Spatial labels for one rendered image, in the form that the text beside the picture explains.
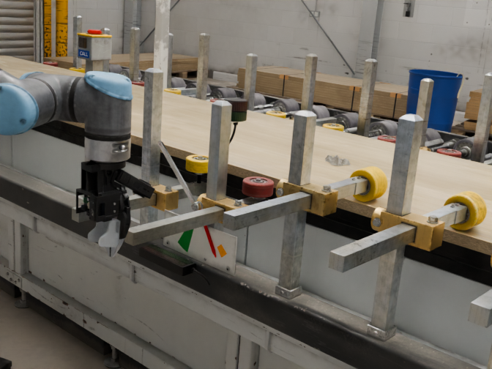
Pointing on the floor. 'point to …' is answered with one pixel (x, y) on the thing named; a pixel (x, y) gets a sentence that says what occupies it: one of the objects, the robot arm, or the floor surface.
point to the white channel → (161, 49)
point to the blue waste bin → (443, 85)
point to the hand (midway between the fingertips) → (114, 250)
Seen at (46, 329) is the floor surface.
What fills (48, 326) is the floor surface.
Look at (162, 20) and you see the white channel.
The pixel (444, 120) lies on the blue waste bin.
